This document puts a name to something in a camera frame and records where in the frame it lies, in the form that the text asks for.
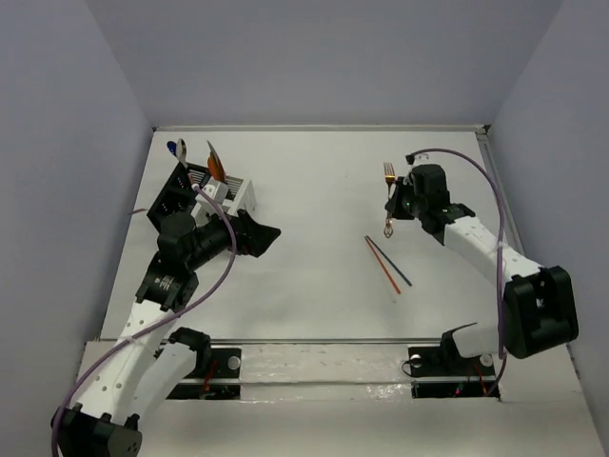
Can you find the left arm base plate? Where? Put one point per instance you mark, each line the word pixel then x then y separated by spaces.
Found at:
pixel 220 380

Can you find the pink-handled silver spoon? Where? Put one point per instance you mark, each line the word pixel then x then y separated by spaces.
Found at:
pixel 181 155

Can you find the gold fork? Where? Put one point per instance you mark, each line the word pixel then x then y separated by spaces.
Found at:
pixel 389 178

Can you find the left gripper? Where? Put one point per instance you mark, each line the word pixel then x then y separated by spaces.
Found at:
pixel 244 233

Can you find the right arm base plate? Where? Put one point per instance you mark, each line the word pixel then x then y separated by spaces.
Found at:
pixel 433 378

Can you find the white table edge rail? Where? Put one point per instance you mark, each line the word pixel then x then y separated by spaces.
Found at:
pixel 477 129

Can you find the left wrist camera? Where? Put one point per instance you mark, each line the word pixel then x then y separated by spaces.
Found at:
pixel 211 196

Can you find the white cutlery holder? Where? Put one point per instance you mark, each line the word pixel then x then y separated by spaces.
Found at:
pixel 241 196

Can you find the orange chopstick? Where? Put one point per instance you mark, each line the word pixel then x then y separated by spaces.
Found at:
pixel 383 267

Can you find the purple long spoon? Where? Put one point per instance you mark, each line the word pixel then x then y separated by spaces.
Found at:
pixel 172 147

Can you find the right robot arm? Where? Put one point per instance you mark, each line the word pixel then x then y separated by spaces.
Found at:
pixel 536 309

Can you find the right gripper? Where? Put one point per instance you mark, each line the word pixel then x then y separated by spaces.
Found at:
pixel 402 185

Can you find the black cutlery holder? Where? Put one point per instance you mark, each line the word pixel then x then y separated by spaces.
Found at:
pixel 176 195

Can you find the blue chopstick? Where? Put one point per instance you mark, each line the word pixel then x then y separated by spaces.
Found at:
pixel 388 260

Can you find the black-handled steel knife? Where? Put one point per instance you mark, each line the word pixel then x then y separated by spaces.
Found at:
pixel 214 157

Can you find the orange-handled knife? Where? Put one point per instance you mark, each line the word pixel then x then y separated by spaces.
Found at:
pixel 218 175

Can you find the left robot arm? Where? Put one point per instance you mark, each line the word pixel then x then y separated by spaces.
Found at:
pixel 102 414

